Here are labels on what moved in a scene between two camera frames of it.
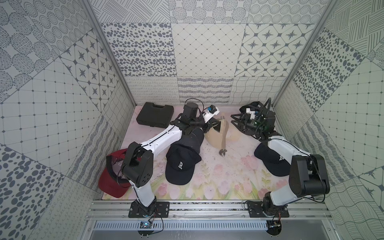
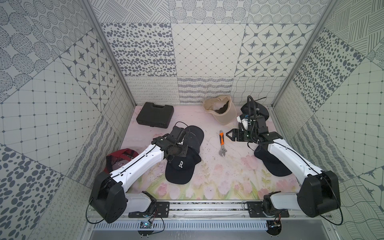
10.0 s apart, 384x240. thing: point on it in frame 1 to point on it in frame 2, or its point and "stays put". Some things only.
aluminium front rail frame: (110, 220) stays put
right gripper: (243, 123) to (236, 132)
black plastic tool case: (156, 115) stays put
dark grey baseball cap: (256, 106) stays put
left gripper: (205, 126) to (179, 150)
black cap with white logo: (180, 163) stays put
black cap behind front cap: (194, 139) stays put
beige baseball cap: (218, 138) to (222, 109)
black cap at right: (275, 162) stays put
